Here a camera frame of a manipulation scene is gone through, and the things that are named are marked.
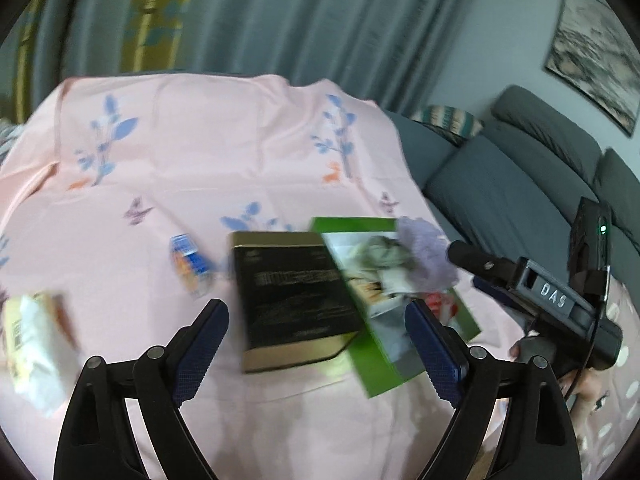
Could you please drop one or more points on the framed wall painting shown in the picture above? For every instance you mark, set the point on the framed wall painting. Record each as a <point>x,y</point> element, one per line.
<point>595,50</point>

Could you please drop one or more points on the purple plush sock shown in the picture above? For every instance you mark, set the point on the purple plush sock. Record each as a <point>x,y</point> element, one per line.
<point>425,250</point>

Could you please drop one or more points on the black and gold box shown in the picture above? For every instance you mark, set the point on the black and gold box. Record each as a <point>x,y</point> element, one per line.
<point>295,300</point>

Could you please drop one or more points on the beige snack packet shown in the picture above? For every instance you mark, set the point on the beige snack packet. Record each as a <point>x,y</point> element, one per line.
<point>32,360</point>

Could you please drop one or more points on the striped cushion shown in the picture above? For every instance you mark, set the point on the striped cushion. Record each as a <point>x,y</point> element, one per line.
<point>450,120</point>

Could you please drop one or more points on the grey sofa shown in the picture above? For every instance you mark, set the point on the grey sofa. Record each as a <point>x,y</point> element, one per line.
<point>500,185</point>

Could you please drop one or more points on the person's right hand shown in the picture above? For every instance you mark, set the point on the person's right hand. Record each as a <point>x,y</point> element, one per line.
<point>590,390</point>

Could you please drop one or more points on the printed snack packet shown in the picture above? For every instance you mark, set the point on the printed snack packet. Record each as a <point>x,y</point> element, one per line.
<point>65,317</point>

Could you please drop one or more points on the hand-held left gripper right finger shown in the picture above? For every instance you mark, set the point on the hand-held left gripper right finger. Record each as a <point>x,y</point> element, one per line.
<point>435,347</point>

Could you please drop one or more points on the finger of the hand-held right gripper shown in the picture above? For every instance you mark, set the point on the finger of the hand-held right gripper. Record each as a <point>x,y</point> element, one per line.
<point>495,294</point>
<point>475,260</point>

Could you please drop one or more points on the pink floral tablecloth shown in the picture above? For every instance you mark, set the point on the pink floral tablecloth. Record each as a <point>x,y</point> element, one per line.
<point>200,160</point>

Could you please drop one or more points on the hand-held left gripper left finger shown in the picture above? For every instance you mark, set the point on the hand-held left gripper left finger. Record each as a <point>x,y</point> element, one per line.
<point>200,347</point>

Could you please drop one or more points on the yellow patterned curtain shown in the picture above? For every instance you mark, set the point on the yellow patterned curtain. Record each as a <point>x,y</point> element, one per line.
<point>150,20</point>

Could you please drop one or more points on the red and white plush sock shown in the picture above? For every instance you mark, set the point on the red and white plush sock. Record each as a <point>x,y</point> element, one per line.
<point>441,305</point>

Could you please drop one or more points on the pink dotted clothing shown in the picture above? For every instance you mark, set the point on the pink dotted clothing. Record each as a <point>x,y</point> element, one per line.
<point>625,420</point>

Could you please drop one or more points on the green plush sock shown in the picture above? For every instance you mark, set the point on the green plush sock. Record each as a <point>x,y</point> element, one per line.
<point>385,255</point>

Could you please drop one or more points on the grey blue curtain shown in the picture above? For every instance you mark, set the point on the grey blue curtain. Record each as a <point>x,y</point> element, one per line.
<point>325,20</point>

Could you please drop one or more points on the blue and orange carton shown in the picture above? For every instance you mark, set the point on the blue and orange carton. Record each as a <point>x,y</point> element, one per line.
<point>190,260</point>

